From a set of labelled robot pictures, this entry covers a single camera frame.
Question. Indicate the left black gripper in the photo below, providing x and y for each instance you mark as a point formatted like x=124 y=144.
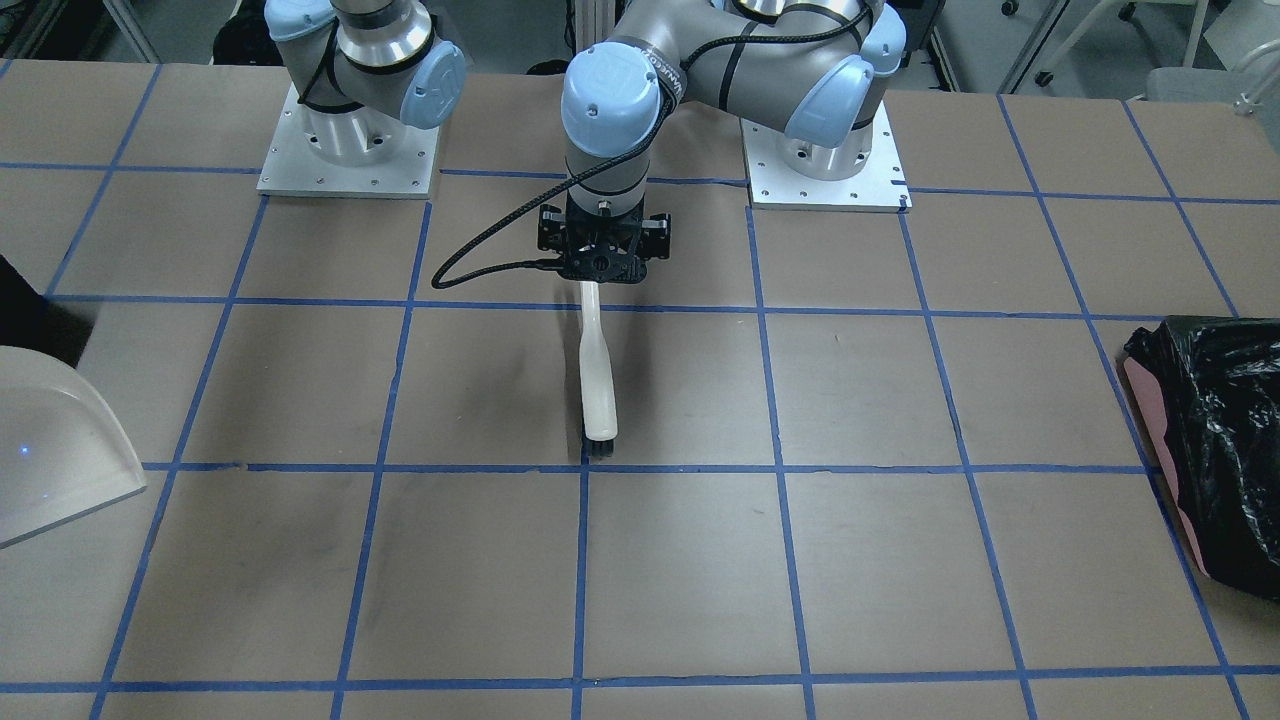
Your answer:
x=551 y=232

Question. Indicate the bin with black trash bag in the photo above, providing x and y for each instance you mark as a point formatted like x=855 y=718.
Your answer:
x=1207 y=389

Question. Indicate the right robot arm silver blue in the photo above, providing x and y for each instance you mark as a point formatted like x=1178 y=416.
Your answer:
x=382 y=55

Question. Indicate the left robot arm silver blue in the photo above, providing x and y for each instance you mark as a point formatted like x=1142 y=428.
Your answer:
x=812 y=75

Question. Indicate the beige hand brush black bristles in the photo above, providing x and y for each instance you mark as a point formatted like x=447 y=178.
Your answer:
x=599 y=415

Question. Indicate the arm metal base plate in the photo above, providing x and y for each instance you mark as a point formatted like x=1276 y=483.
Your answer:
x=357 y=155
x=863 y=174

